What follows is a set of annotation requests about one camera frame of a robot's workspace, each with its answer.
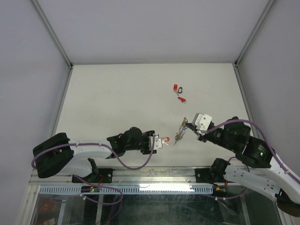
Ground aluminium mounting rail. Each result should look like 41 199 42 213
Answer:
29 165 282 186

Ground red tag key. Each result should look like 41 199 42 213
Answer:
173 84 179 96
161 137 170 145

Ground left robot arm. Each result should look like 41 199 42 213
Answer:
31 127 162 182

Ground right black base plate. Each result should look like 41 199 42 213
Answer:
194 168 225 185

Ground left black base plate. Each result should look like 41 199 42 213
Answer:
82 167 114 184

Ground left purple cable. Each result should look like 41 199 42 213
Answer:
31 135 156 206

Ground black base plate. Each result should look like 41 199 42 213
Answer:
194 168 225 185
82 167 114 184

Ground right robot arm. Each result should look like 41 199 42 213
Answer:
183 113 300 217

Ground red tag with ring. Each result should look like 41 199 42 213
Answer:
178 97 186 103

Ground white slotted cable duct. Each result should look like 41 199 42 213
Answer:
39 183 213 195

